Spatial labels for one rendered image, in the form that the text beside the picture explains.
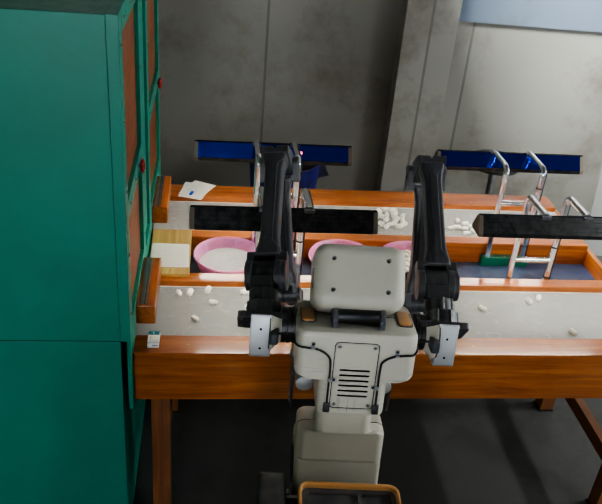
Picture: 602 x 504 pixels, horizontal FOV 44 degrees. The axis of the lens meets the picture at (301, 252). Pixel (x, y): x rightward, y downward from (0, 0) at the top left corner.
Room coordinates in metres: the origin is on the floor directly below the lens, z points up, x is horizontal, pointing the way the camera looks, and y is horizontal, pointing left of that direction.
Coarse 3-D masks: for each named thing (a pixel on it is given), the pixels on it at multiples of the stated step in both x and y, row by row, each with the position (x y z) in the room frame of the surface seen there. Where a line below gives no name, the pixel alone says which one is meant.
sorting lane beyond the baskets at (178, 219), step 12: (180, 204) 2.89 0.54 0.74; (192, 204) 2.90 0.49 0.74; (204, 204) 2.91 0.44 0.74; (216, 204) 2.92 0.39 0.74; (228, 204) 2.93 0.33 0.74; (240, 204) 2.94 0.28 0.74; (252, 204) 2.95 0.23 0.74; (168, 216) 2.77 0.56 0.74; (180, 216) 2.78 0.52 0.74; (408, 216) 2.98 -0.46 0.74; (444, 216) 3.01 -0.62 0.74; (456, 216) 3.02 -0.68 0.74; (468, 216) 3.03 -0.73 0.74; (156, 228) 2.66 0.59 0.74; (168, 228) 2.67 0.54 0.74; (180, 228) 2.68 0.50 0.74; (396, 228) 2.85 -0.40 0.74; (408, 228) 2.86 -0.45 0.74
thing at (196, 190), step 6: (186, 186) 3.02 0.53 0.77; (192, 186) 3.02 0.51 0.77; (198, 186) 3.02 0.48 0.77; (204, 186) 3.03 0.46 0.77; (210, 186) 3.04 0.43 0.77; (180, 192) 2.95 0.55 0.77; (186, 192) 2.95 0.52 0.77; (192, 192) 2.94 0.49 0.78; (198, 192) 2.96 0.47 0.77; (204, 192) 2.97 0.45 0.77; (192, 198) 2.91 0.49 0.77; (198, 198) 2.91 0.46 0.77
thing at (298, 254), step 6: (258, 192) 2.35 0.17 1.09; (306, 192) 2.32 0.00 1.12; (258, 198) 2.35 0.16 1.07; (300, 198) 2.37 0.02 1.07; (306, 198) 2.28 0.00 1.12; (258, 204) 2.35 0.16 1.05; (300, 204) 2.37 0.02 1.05; (306, 204) 2.24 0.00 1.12; (312, 204) 2.25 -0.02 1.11; (306, 210) 2.20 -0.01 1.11; (312, 210) 2.21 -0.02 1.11; (258, 234) 2.35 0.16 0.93; (300, 234) 2.37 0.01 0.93; (258, 240) 2.35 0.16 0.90; (300, 240) 2.37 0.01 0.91; (300, 246) 2.37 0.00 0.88; (294, 252) 2.38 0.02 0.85; (300, 252) 2.37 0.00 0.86; (300, 258) 2.37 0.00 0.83; (300, 264) 2.37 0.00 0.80; (300, 270) 2.38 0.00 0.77
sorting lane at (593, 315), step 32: (160, 288) 2.22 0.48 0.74; (192, 288) 2.24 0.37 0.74; (224, 288) 2.26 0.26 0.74; (160, 320) 2.03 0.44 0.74; (192, 320) 2.05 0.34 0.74; (224, 320) 2.07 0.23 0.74; (480, 320) 2.21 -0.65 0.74; (512, 320) 2.23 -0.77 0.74; (544, 320) 2.25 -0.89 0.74; (576, 320) 2.27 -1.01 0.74
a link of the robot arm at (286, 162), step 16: (272, 160) 1.84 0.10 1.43; (288, 160) 1.88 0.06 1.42; (272, 176) 1.80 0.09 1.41; (272, 192) 1.76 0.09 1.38; (272, 208) 1.71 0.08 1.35; (272, 224) 1.67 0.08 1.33; (272, 240) 1.64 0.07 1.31; (256, 256) 1.62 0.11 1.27; (272, 256) 1.63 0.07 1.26; (288, 256) 1.63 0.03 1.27; (288, 272) 1.61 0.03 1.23
